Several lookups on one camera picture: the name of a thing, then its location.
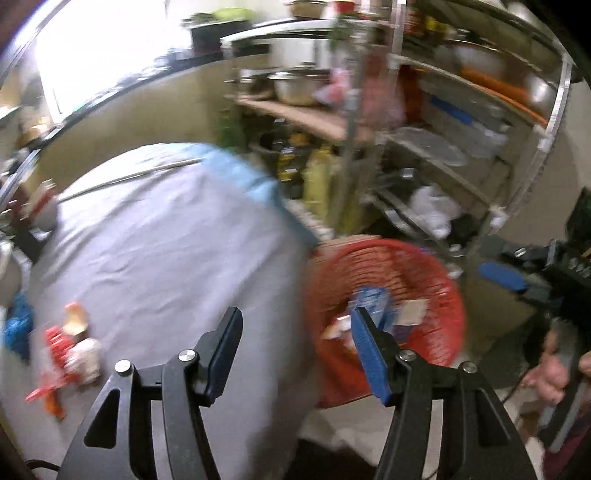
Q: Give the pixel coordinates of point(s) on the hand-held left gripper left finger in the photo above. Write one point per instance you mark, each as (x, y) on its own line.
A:
(217, 364)

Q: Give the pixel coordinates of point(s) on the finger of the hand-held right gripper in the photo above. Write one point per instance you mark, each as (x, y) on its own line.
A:
(501, 275)
(521, 253)

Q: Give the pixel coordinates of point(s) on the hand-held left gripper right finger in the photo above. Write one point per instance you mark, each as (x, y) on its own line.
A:
(371, 355)

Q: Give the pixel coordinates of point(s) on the white snack packet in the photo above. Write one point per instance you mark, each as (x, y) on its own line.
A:
(339, 328)

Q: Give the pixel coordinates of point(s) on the packets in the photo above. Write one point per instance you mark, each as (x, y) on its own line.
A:
(371, 300)

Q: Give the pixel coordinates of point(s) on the white paper scrap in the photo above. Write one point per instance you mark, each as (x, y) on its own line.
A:
(412, 311)

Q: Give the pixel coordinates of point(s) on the red plastic basket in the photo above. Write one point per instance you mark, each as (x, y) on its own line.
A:
(415, 272)

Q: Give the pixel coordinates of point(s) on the white wrapper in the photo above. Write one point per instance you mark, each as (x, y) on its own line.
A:
(85, 360)

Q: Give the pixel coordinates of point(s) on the orange snack wrapper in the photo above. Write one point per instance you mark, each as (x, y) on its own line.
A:
(76, 318)

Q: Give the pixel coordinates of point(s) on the red snack wrapper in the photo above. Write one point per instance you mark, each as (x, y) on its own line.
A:
(53, 364)

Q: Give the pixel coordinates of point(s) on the blue plastic bag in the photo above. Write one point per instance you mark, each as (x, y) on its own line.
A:
(18, 325)

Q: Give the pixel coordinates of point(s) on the person's right hand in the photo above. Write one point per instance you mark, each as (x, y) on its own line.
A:
(551, 369)

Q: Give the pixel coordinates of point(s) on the metal shelf rack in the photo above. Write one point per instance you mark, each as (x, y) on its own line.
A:
(461, 184)

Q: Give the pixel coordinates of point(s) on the white plastic bag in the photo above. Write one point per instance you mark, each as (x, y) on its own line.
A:
(434, 210)

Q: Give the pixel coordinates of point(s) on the grey tablecloth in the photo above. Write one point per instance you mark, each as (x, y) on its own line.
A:
(171, 258)

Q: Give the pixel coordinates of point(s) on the yellow oil bottle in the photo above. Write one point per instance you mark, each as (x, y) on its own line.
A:
(317, 177)

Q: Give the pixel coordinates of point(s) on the dark sauce bottle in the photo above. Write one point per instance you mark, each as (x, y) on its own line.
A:
(291, 161)

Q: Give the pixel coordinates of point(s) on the pink plastic bag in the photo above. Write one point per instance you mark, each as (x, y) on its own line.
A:
(334, 87)

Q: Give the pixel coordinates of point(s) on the yellow kitchen base cabinets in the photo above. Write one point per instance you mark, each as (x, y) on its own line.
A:
(152, 110)

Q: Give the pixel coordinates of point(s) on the large steel pot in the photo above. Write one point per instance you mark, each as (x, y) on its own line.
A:
(298, 87)

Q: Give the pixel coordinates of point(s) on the small steel pot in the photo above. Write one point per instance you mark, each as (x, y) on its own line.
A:
(254, 83)

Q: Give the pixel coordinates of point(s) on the lidded pot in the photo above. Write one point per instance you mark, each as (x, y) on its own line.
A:
(307, 7)

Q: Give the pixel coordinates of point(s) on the black countertop appliance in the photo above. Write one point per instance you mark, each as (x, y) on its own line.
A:
(217, 34)

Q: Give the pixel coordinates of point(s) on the bright window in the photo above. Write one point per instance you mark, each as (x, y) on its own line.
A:
(115, 46)

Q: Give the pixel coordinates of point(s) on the green bag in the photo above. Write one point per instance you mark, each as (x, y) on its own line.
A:
(238, 14)

